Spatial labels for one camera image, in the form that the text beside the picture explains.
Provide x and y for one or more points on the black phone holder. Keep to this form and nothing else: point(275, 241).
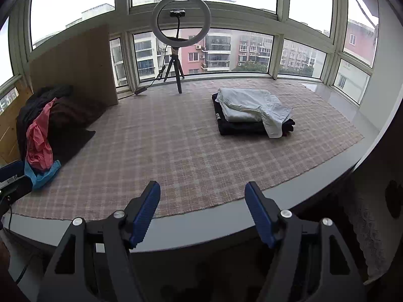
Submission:
point(177, 13)

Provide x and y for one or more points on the pile of mixed clothes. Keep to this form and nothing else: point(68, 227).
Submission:
point(47, 92)

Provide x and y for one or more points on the beige lace cloth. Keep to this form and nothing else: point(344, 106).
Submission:
point(371, 226)

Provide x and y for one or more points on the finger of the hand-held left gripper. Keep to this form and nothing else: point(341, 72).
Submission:
point(11, 171)
point(17, 188)

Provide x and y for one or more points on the light wooden board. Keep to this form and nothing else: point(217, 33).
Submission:
point(75, 63)

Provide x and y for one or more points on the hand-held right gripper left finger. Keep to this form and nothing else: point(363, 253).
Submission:
point(144, 217)

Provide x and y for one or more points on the pink garment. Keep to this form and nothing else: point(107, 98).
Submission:
point(36, 141)

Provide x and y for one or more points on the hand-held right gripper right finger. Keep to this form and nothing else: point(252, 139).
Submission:
point(261, 217)

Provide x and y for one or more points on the black garment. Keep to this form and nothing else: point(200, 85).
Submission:
point(72, 141)

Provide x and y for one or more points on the light blue garment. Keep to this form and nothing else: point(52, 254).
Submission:
point(41, 179)

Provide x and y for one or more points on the pink plaid mat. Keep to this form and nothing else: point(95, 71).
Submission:
point(173, 148)

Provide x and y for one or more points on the white shirt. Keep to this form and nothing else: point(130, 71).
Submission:
point(245, 103)

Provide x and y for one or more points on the pine wood panel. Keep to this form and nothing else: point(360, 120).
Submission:
point(9, 138)

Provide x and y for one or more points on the folded navy t-shirt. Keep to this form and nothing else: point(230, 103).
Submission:
point(239, 127)

